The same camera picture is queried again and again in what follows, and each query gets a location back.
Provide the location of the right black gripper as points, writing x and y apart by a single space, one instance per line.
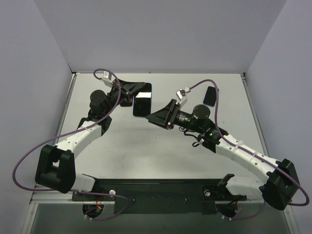
171 113

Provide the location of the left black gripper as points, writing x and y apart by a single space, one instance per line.
122 88

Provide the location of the light blue cased phone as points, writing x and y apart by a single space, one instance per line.
143 101

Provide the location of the blue phone black screen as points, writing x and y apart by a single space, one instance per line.
210 97

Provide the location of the black phone case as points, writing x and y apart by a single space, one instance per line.
126 103
85 123

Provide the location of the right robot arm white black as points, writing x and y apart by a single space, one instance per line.
275 181

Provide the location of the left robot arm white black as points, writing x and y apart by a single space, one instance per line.
56 168

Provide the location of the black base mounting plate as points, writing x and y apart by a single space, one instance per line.
164 196

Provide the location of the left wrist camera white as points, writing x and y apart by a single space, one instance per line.
107 79

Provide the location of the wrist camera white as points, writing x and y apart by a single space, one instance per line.
182 95
107 79

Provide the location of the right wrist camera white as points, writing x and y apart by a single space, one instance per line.
182 95

